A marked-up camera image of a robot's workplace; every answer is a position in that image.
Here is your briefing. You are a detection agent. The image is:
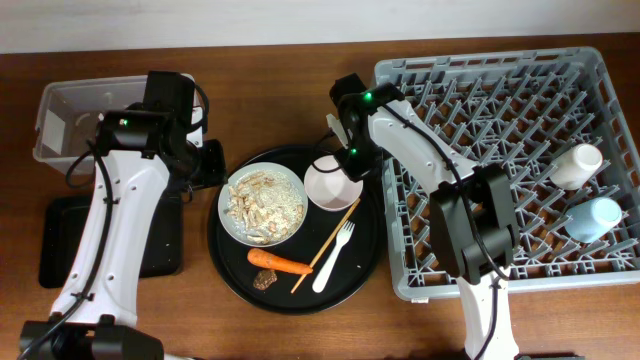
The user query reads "wooden chopstick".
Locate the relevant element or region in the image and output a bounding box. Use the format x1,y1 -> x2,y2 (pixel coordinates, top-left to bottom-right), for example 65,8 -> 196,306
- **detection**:
290,198 -> 361,294

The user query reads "brown food lump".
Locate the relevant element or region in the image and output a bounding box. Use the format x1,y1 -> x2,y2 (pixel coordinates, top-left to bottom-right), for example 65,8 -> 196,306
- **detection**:
253,269 -> 277,291

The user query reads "orange carrot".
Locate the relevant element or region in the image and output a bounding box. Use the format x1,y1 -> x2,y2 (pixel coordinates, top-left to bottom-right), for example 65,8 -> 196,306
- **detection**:
247,248 -> 313,275

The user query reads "round black tray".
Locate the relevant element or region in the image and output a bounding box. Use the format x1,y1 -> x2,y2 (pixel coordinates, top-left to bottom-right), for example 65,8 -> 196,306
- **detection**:
207,145 -> 387,315

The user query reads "grey plate with food scraps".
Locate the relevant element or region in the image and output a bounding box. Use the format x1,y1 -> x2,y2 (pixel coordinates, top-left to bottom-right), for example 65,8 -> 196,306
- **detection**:
216,162 -> 309,247

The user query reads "blue plastic cup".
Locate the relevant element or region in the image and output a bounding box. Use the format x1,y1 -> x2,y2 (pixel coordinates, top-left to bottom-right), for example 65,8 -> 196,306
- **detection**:
565,197 -> 622,243

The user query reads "clear plastic bin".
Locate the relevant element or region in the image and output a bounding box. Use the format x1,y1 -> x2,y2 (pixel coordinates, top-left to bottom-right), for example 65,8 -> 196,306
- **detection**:
33,74 -> 205,178

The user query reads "pink small bowl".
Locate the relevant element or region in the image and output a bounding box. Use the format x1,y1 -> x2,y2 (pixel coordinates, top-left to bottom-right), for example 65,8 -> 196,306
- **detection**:
303,155 -> 364,212

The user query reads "grey dishwasher rack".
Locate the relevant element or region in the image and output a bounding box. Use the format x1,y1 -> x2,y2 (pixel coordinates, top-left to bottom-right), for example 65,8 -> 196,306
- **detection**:
374,47 -> 639,293

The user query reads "white plastic fork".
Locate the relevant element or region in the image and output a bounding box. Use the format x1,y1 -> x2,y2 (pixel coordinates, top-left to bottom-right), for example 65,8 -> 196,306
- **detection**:
312,221 -> 355,293

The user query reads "black rectangular tray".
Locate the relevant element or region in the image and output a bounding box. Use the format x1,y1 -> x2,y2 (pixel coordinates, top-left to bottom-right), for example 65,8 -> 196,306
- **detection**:
38,195 -> 184,289

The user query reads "cream paper cup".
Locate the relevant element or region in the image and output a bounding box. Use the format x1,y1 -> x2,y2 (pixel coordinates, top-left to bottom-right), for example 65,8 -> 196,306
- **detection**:
550,144 -> 603,191

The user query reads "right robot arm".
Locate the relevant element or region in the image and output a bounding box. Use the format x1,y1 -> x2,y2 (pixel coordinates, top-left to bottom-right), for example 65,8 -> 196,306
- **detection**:
328,74 -> 519,359

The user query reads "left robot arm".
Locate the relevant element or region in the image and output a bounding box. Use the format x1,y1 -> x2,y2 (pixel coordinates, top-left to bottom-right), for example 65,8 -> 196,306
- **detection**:
20,101 -> 227,359

